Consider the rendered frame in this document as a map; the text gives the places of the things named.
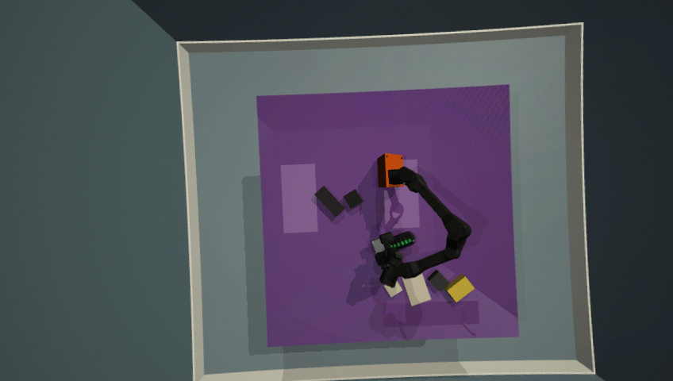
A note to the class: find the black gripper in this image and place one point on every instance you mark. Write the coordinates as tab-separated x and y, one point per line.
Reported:
386	238

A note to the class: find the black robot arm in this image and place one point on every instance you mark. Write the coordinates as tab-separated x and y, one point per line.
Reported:
458	232

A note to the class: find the yellow rectangular block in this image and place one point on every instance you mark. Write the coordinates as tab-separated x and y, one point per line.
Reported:
459	287

